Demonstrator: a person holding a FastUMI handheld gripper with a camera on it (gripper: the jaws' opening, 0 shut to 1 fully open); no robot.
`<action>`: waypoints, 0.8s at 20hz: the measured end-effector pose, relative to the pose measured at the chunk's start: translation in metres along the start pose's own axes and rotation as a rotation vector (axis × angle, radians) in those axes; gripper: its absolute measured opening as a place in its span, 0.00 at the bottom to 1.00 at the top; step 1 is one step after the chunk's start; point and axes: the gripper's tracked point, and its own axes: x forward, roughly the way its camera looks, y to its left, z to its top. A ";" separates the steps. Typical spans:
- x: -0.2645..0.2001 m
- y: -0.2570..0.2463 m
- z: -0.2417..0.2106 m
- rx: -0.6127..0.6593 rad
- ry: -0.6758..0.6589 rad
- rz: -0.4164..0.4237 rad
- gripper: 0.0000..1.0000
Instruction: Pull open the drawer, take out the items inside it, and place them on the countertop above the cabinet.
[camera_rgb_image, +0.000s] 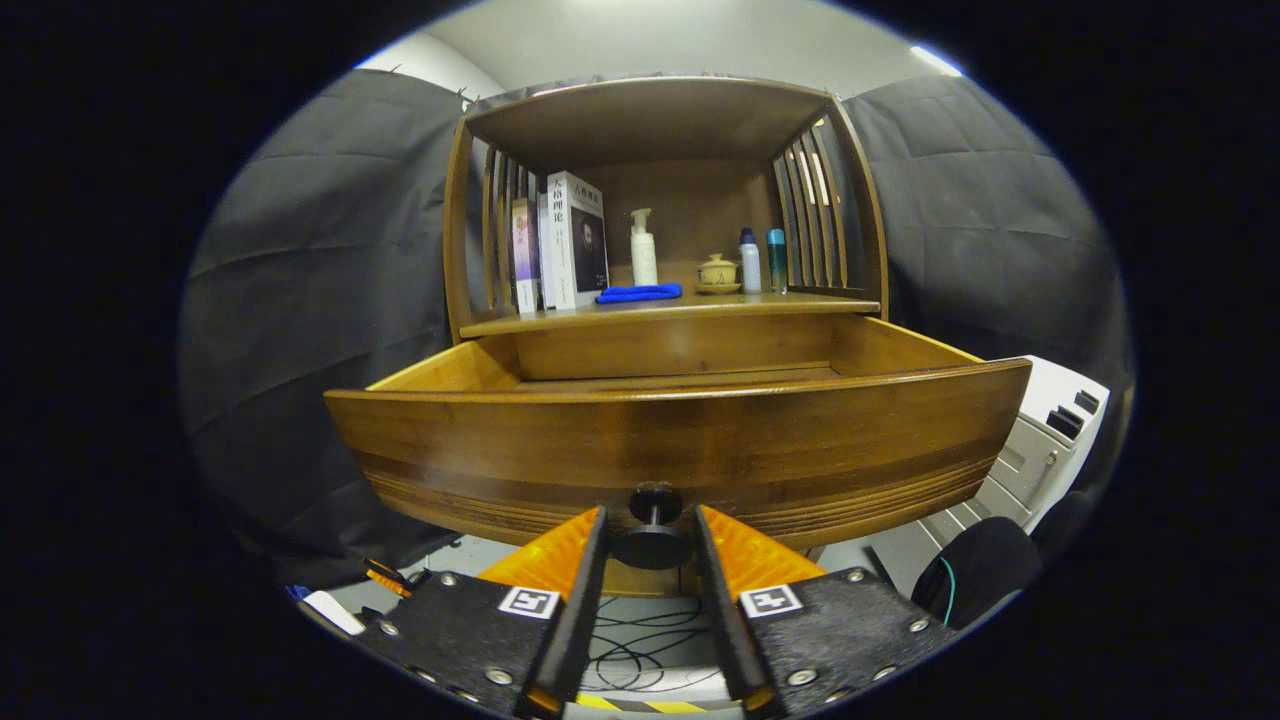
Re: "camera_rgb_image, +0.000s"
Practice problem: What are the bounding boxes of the strip ceiling light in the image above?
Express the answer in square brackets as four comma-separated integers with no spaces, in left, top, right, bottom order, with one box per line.
[908,43,966,79]

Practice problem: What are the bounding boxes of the yellow black floor tape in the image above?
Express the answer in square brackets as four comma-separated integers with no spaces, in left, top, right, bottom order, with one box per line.
[575,692,746,716]

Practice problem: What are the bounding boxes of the blue folded cloth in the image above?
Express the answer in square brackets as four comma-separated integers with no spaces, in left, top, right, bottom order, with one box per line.
[595,283,684,305]

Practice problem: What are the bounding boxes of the thin white book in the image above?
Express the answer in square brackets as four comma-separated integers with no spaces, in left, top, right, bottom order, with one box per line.
[537,192,556,311]

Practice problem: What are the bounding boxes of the yellow lidded teacup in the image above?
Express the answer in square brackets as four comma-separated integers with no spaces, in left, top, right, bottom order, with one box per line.
[696,253,743,296]

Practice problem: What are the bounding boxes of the black padded object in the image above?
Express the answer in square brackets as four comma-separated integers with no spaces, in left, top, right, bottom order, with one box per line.
[910,490,1096,631]

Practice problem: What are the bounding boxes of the white drawer unit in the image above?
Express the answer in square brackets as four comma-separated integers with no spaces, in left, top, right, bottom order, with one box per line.
[915,355,1113,561]

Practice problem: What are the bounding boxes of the wooden countertop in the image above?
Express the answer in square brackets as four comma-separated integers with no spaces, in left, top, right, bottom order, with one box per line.
[458,285,883,339]

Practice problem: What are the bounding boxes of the white flat object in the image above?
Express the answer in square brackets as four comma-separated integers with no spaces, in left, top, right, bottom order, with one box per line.
[300,590,366,636]

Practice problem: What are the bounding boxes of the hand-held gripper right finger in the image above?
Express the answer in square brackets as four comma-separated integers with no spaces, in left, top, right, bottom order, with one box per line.
[693,505,961,719]

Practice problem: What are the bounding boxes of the black floor cables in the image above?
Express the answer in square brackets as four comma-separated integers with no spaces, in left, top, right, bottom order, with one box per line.
[585,598,726,693]

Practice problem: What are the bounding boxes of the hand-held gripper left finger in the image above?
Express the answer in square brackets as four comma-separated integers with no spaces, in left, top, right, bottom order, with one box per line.
[355,505,611,719]

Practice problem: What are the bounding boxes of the white pump bottle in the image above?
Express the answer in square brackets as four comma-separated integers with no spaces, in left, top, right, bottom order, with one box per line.
[630,207,659,288]

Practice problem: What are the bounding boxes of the purple book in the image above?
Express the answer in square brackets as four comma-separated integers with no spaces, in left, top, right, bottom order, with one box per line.
[511,197,542,314]

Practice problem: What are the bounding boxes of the white portrait book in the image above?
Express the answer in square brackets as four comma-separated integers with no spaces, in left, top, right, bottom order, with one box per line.
[547,170,611,311]

